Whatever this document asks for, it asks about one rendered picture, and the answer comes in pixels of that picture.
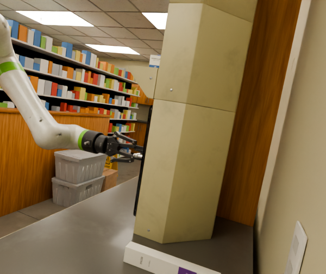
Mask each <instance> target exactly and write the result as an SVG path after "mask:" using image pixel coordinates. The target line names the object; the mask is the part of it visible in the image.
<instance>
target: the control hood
mask: <svg viewBox="0 0 326 274"><path fill-rule="evenodd" d="M128 69H129V71H130V72H131V74H132V75H133V77H134V78H135V80H136V81H137V83H138V85H139V86H140V88H141V89H142V91H143V92H144V93H145V95H146V96H147V97H148V98H151V99H155V98H154V96H155V89H156V83H157V78H158V72H159V68H156V67H144V66H134V65H129V66H128Z"/></svg>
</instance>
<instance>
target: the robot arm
mask: <svg viewBox="0 0 326 274"><path fill-rule="evenodd" d="M0 87H1V88H2V89H3V90H4V92H5V93H6V94H7V95H8V96H9V98H10V99H11V100H12V101H13V103H14V104H15V105H16V107H17V109H18V110H19V112H20V113H21V115H22V117H23V118H24V120H25V122H26V124H27V125H28V127H29V130H30V132H31V134H32V136H33V138H34V141H35V143H36V144H37V145H38V146H39V147H41V148H43V149H46V150H54V149H60V148H63V149H69V150H82V151H86V152H90V153H94V154H98V153H103V154H106V155H108V156H109V157H110V159H111V160H110V162H111V163H113V162H123V163H132V162H134V160H135V159H136V160H141V158H135V157H134V156H133V154H131V153H128V152H125V151H122V150H120V147H128V148H134V150H135V151H138V152H143V146H138V145H137V140H134V139H132V138H129V137H127V136H125V135H122V134H121V133H120V132H114V135H113V136H106V135H104V134H103V133H101V132H96V131H93V130H88V129H85V128H82V127H80V126H78V125H76V124H59V123H57V122H56V120H55V119H54V118H53V117H52V116H51V114H50V113H49V112H48V110H47V109H46V108H45V106H44V105H43V104H42V102H41V100H40V99H39V97H38V95H37V94H36V92H35V90H34V88H33V86H32V84H31V82H30V80H29V78H28V76H27V74H26V72H25V70H24V68H23V67H22V65H21V63H20V62H19V60H18V58H17V57H16V55H15V52H14V49H13V47H12V42H11V36H10V28H9V24H8V22H7V20H6V19H5V18H4V17H3V16H2V15H1V14H0ZM116 138H121V139H123V140H125V141H128V142H131V143H132V144H125V143H121V142H119V141H118V140H117V139H116ZM115 154H120V155H123V156H125V157H128V158H130V159H125V158H116V157H113V155H115Z"/></svg>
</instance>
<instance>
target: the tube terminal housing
mask: <svg viewBox="0 0 326 274"><path fill-rule="evenodd" d="M252 29H253V24H252V23H251V22H248V21H246V20H243V19H241V18H239V17H236V16H234V15H231V14H229V13H226V12H224V11H221V10H218V9H216V8H213V7H211V6H209V5H206V4H204V3H169V6H168V13H167V20H166V26H165V33H164V40H163V44H162V51H161V58H160V65H159V72H158V78H157V83H156V89H155V96H154V98H155V99H154V103H153V110H152V116H151V123H150V128H149V134H148V141H147V148H146V155H145V162H144V166H143V173H142V179H141V186H140V193H139V200H138V205H137V211H136V218H135V225H134V232H133V233H134V234H137V235H140V236H142V237H145V238H147V239H151V240H153V241H156V242H159V243H161V244H167V243H173V242H183V241H194V240H205V239H211V236H212V233H213V229H214V224H215V218H216V213H217V207H218V202H219V198H220V193H221V187H222V182H223V177H224V171H225V166H226V162H227V157H228V151H229V146H230V141H231V135H232V132H233V126H234V121H235V115H236V109H237V104H238V101H239V95H240V90H241V84H242V79H243V74H244V70H245V65H246V59H247V54H248V49H249V43H250V37H251V34H252Z"/></svg>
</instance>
